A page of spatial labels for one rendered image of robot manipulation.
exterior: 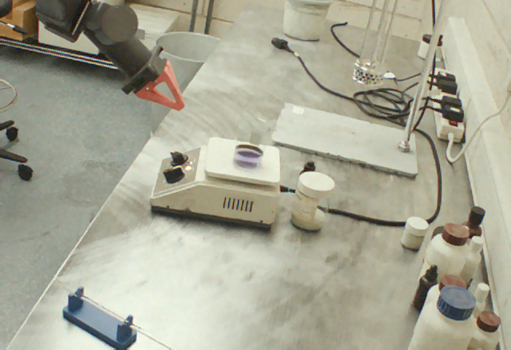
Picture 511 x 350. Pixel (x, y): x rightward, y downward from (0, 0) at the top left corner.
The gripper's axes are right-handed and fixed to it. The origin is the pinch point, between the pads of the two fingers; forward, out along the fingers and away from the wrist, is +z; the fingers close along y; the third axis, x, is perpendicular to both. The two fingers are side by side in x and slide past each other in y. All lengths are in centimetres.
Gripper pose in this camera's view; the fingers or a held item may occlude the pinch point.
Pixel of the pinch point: (179, 105)
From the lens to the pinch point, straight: 118.1
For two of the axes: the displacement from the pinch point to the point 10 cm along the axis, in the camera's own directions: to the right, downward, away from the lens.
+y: 0.3, -4.8, 8.8
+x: -7.5, 5.7, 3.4
